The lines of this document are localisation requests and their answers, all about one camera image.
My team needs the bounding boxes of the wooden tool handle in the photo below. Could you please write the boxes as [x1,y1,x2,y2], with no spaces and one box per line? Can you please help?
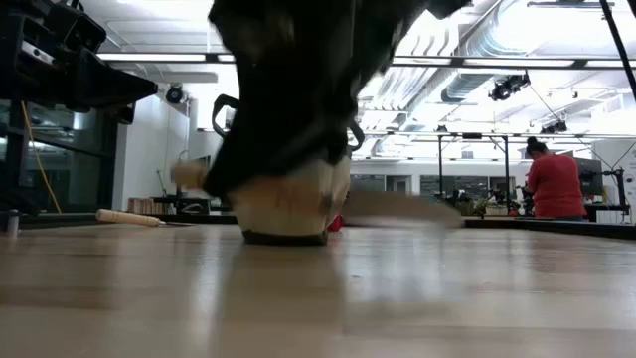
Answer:
[95,208,194,229]

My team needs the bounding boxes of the yellow cable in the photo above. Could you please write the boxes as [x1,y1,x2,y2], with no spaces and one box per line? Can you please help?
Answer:
[19,101,64,215]

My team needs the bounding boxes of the round black ceiling camera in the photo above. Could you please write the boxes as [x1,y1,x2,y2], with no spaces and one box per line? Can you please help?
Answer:
[165,83,188,105]

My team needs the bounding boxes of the black metal frame stand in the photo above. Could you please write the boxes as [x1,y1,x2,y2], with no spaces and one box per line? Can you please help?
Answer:
[436,132,512,213]

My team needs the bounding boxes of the person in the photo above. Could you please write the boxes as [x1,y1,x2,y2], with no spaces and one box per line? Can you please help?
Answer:
[524,136,588,222]

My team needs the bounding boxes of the black table edge frame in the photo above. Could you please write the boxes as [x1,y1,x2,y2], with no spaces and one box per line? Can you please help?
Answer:
[0,212,636,242]

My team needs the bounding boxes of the small grey metal post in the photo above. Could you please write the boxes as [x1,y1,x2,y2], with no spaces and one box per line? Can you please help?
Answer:
[4,208,21,236]

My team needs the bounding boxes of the black slanted pole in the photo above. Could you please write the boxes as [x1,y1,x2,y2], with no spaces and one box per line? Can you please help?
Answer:
[598,0,636,100]

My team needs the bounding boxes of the cream canvas bag green straps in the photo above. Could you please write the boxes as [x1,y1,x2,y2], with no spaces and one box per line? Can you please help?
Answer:
[211,92,367,248]

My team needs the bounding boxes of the monitor on black arm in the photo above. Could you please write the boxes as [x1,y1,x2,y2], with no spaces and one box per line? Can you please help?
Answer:
[570,157,628,220]

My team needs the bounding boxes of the silver ceiling duct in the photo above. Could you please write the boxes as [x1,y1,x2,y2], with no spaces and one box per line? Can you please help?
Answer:
[439,0,503,103]

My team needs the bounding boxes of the overhead light bar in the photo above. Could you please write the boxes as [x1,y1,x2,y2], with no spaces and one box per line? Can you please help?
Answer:
[96,52,636,71]

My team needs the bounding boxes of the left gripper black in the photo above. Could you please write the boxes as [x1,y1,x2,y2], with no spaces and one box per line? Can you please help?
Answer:
[0,0,159,124]

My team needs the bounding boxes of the wooden-handled metal garden fork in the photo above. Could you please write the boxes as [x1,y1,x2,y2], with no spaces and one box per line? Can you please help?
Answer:
[171,158,463,233]

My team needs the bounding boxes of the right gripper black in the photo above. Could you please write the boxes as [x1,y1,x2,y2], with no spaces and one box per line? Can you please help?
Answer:
[203,0,471,196]

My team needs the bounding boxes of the black case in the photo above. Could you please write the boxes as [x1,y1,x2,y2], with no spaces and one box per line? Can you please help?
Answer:
[173,197,213,215]

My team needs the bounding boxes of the stack of wooden boards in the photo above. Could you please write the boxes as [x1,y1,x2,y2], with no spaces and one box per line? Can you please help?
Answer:
[127,197,170,215]

